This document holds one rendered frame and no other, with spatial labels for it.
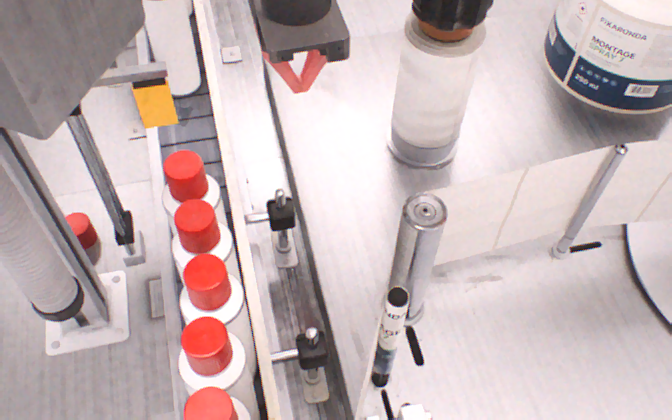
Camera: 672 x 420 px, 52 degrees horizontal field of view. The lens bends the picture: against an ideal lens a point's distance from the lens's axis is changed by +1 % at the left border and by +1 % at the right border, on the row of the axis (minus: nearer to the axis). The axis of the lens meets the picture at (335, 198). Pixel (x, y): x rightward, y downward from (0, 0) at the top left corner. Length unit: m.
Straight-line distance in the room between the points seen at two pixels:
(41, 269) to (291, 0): 0.26
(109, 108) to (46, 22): 0.67
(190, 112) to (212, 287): 0.42
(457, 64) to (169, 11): 0.33
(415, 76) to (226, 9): 0.46
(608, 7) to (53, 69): 0.67
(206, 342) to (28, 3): 0.27
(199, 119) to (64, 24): 0.56
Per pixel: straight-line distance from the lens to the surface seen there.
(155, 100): 0.61
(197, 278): 0.52
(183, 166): 0.58
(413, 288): 0.65
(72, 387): 0.79
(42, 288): 0.49
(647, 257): 0.82
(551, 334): 0.75
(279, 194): 0.72
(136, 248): 0.76
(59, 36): 0.33
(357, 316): 0.72
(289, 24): 0.54
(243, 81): 0.99
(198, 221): 0.54
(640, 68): 0.91
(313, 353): 0.66
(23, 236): 0.45
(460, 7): 0.67
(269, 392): 0.66
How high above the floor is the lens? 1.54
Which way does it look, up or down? 55 degrees down
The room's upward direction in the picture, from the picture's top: 2 degrees clockwise
